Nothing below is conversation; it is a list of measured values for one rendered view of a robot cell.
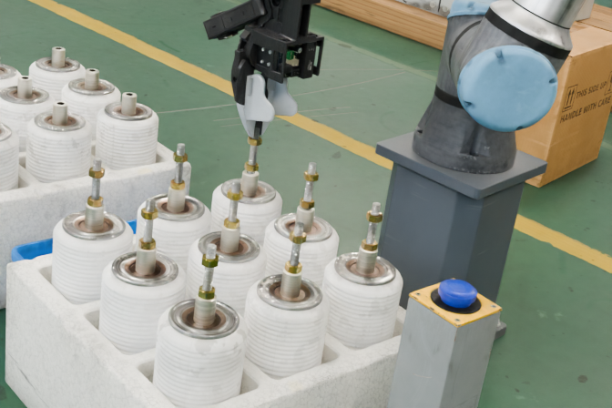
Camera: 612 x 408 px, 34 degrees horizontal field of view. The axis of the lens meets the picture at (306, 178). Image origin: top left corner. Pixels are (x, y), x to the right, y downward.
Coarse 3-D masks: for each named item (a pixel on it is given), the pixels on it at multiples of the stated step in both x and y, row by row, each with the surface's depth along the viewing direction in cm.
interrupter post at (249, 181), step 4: (244, 172) 136; (256, 172) 136; (244, 176) 136; (248, 176) 135; (252, 176) 135; (256, 176) 136; (244, 180) 136; (248, 180) 136; (252, 180) 136; (256, 180) 136; (244, 184) 136; (248, 184) 136; (252, 184) 136; (256, 184) 136; (240, 188) 137; (244, 188) 136; (248, 188) 136; (252, 188) 136; (256, 188) 137; (244, 192) 136; (248, 192) 136; (252, 192) 136; (256, 192) 137
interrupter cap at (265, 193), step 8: (224, 184) 138; (240, 184) 139; (264, 184) 140; (224, 192) 136; (264, 192) 138; (272, 192) 138; (240, 200) 134; (248, 200) 134; (256, 200) 134; (264, 200) 135
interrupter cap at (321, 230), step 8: (280, 216) 131; (288, 216) 132; (280, 224) 129; (288, 224) 130; (312, 224) 131; (320, 224) 131; (328, 224) 131; (280, 232) 127; (288, 232) 128; (312, 232) 129; (320, 232) 129; (328, 232) 129; (312, 240) 126; (320, 240) 127
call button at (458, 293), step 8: (448, 280) 105; (456, 280) 106; (440, 288) 104; (448, 288) 104; (456, 288) 104; (464, 288) 104; (472, 288) 105; (448, 296) 103; (456, 296) 103; (464, 296) 103; (472, 296) 103; (448, 304) 104; (456, 304) 103; (464, 304) 103
